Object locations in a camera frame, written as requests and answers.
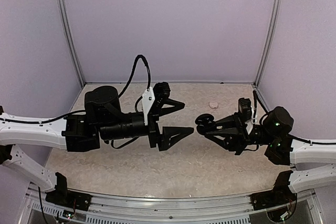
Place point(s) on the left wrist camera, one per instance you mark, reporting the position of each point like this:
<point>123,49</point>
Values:
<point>153,99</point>

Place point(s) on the aluminium corner post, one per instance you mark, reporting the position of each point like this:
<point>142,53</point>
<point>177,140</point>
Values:
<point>70,42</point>
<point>268,42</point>

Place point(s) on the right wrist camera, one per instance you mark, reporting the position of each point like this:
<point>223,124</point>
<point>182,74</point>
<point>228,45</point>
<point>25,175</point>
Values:
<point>247,111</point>

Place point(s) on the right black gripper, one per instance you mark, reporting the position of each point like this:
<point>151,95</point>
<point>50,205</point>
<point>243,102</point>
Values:
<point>237,139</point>

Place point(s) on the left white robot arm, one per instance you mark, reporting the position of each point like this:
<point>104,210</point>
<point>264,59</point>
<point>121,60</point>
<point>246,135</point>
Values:
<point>82,131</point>

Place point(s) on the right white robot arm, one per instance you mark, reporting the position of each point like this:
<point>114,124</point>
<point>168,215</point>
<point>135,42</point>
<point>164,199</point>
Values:
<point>311,162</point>

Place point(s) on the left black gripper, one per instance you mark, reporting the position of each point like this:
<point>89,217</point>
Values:
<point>155,137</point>

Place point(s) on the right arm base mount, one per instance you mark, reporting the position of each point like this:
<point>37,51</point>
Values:
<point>271,198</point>

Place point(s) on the left aluminium corner post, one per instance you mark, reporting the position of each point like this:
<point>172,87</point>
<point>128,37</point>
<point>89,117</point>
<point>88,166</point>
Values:
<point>70,42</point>

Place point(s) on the right aluminium corner post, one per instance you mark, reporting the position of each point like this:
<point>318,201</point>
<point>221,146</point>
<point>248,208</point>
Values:
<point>268,42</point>

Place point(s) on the pink earbud charging case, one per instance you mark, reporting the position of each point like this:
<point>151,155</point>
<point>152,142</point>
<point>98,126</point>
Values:
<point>213,105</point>

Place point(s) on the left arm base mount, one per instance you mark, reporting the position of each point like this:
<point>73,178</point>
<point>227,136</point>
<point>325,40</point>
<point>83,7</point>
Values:
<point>72,199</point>

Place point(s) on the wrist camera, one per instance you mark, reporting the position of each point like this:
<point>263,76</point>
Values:
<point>247,111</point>
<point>153,99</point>

